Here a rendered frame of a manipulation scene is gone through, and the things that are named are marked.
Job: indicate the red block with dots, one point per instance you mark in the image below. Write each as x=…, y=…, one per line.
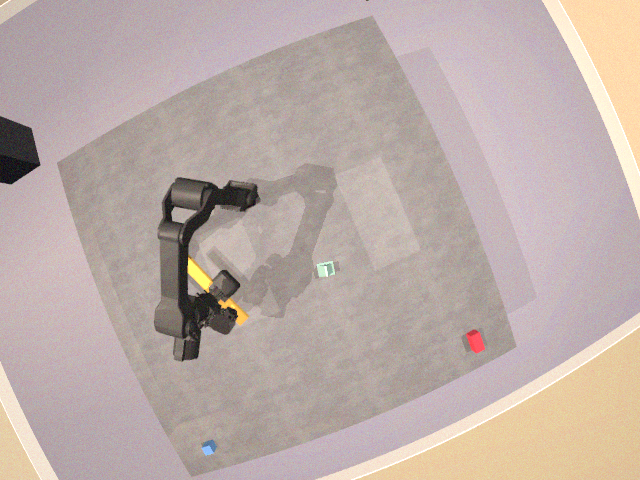
x=475, y=341

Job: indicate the orange bar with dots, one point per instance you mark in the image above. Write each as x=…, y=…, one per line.
x=203, y=279

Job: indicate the small blue cube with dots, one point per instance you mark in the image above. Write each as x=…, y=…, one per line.
x=209, y=447

